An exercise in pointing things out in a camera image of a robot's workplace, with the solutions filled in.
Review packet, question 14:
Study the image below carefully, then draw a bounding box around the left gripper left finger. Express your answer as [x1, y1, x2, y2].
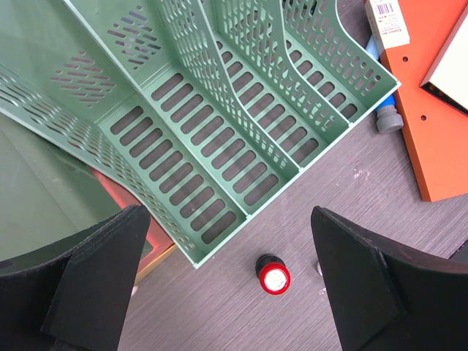
[1, 205, 151, 350]

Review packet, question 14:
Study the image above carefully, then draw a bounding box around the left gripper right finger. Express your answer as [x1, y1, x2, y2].
[311, 206, 467, 350]

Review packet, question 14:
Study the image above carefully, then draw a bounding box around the orange folder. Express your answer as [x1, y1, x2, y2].
[382, 1, 467, 202]

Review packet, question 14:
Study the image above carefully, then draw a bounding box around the white folder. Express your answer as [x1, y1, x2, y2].
[420, 7, 467, 115]

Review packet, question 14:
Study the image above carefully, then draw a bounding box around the stacked drawer box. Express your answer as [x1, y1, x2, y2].
[0, 113, 176, 286]

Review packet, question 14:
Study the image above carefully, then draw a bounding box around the red black stamp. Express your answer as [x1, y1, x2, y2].
[255, 254, 291, 295]

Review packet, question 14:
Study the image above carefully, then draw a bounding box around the blue grey bottle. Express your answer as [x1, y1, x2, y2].
[376, 94, 404, 134]

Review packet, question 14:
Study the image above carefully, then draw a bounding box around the green file organizer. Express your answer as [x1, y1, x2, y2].
[1, 1, 400, 268]

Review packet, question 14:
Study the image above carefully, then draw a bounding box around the light blue highlighter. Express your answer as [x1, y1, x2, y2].
[366, 34, 382, 62]

